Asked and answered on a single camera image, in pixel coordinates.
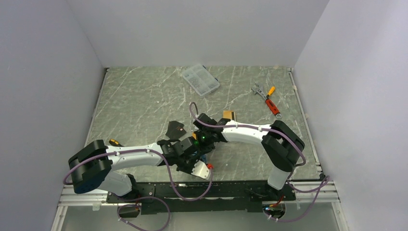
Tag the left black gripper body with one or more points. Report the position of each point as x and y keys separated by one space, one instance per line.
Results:
x=186 y=163

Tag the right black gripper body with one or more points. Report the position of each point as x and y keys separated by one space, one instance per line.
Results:
x=207 y=143

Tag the orange credit card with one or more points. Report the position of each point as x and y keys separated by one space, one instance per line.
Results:
x=229 y=115

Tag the blue card holder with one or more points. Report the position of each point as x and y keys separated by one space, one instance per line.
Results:
x=203 y=158

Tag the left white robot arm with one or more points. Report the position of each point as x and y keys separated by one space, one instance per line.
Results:
x=95 y=166

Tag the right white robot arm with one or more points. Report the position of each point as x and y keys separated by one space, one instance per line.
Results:
x=283 y=147

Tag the clear plastic organizer box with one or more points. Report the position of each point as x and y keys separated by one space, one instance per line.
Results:
x=200 y=80

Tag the black yellow screwdriver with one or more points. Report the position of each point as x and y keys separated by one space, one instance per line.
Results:
x=115 y=143

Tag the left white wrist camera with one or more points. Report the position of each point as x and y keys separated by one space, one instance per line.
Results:
x=202 y=170

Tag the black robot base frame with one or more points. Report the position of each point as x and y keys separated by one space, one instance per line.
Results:
x=248 y=195

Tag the red handled adjustable wrench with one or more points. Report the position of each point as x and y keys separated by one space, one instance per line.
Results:
x=259 y=90

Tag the orange handled screwdriver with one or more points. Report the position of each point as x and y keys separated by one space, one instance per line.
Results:
x=270 y=92

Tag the aluminium rail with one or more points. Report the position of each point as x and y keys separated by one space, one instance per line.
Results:
x=93 y=198

